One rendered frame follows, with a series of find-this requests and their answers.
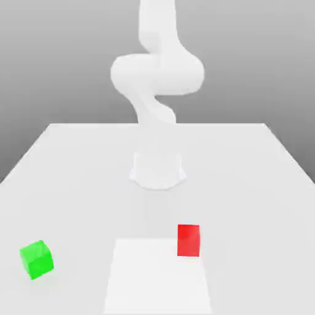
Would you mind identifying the small green cube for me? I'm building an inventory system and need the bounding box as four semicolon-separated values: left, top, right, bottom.
19;240;55;281

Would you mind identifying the small red cube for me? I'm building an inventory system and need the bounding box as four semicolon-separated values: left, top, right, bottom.
177;223;201;258

